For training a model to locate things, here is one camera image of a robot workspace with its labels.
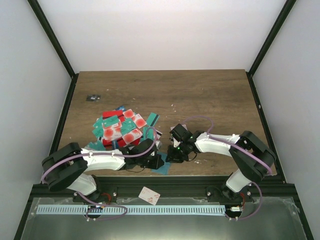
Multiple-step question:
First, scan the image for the white floral card on rail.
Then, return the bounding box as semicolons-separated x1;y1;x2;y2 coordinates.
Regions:
138;186;161;206

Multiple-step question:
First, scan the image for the red card on pile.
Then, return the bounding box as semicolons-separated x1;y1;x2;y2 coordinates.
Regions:
102;110;123;119

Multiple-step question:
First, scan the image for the black VIP card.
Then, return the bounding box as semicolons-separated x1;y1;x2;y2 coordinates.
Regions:
86;94;101;102

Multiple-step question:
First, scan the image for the metal front plate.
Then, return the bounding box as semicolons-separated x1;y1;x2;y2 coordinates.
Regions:
20;197;307;240

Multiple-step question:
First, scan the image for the black frame post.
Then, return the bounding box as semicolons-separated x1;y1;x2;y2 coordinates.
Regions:
27;0;76;79
247;0;297;77

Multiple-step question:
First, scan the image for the light blue slotted strip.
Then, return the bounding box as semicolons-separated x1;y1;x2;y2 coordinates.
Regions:
36;204;226;216

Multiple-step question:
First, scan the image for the black right frame post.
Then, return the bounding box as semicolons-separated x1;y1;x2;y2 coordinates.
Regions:
247;0;297;77

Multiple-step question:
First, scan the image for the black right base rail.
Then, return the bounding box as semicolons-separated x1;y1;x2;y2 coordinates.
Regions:
245;72;287;183

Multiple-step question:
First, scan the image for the black front mounting rail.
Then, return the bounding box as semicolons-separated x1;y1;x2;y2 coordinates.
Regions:
32;175;296;203

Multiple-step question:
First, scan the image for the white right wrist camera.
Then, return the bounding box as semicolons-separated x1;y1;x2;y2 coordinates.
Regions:
171;138;181;148

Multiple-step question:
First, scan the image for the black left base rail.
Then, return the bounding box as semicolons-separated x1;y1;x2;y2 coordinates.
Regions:
48;73;79;156

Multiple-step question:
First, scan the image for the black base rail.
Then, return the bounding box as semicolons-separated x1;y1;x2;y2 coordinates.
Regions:
245;72;287;183
48;73;79;156

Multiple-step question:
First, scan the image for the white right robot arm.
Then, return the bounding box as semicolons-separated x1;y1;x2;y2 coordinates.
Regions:
166;124;276;202

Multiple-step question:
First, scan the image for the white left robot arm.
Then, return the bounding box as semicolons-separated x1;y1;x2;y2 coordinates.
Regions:
41;138;164;202

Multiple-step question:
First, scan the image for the blue card holder wallet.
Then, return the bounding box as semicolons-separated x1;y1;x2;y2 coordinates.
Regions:
151;152;172;176

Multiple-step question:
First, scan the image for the black left frame post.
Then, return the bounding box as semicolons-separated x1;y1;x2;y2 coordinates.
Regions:
27;0;76;79

